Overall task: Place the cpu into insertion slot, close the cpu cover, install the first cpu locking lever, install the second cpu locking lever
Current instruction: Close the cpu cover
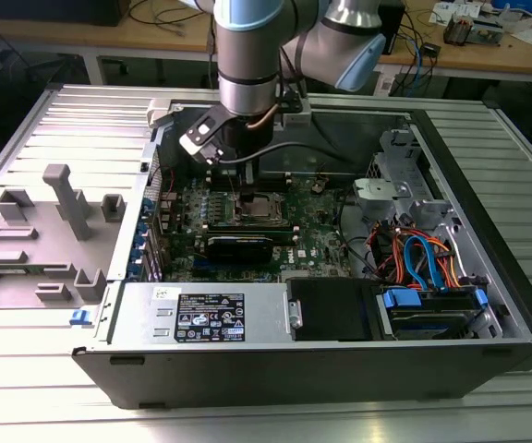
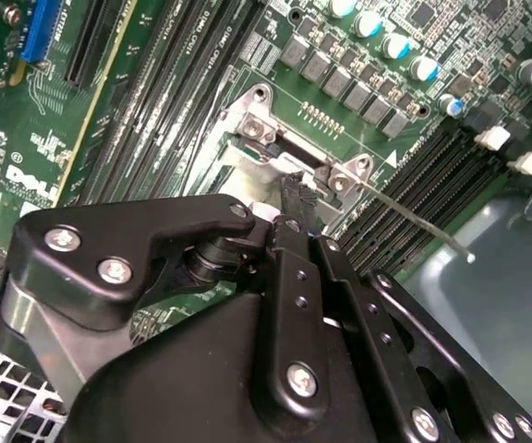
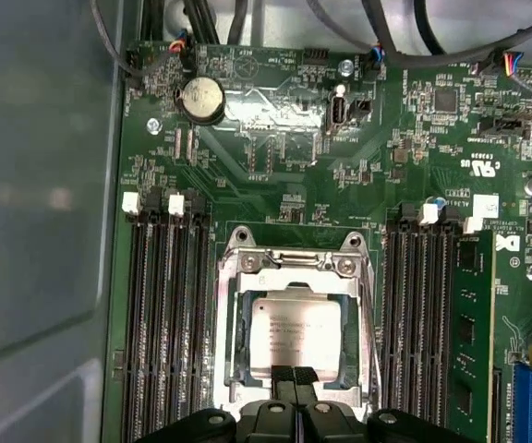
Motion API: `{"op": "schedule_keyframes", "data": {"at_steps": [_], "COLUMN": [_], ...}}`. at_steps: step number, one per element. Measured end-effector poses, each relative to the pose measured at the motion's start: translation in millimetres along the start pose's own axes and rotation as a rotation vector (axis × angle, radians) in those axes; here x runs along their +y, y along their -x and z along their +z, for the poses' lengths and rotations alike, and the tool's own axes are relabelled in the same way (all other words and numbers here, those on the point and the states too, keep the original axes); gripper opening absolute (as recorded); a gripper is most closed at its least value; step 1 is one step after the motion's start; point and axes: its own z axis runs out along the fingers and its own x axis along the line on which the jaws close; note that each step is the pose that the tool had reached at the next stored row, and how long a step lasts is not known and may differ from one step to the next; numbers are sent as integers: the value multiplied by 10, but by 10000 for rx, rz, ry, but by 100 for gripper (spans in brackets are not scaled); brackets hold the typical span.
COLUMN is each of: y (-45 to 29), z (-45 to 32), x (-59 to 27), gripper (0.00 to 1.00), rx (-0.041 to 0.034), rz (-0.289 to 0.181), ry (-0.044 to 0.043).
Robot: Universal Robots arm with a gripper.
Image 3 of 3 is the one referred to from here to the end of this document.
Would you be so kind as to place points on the blue expansion slot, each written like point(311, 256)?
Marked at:
point(524, 406)

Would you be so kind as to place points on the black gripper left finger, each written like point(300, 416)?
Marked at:
point(266, 424)

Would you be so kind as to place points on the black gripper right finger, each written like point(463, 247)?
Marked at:
point(335, 427)

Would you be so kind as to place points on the black PC case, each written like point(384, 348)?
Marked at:
point(39, 184)

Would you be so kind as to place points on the RAM slot with black clips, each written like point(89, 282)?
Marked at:
point(157, 323)
point(395, 323)
point(200, 323)
point(437, 323)

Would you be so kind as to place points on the round coin battery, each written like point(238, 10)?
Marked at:
point(201, 99)

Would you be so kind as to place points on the green RAM stick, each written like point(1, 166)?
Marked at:
point(474, 300)

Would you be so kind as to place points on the internal USB port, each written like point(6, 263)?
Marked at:
point(338, 113)

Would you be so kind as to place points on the metal CPU socket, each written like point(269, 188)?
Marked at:
point(236, 249)

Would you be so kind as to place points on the RAM slot with white clips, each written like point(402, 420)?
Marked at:
point(416, 323)
point(178, 323)
point(136, 323)

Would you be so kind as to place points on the green motherboard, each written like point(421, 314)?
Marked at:
point(340, 194)

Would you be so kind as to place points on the silver CPU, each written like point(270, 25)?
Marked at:
point(293, 323)

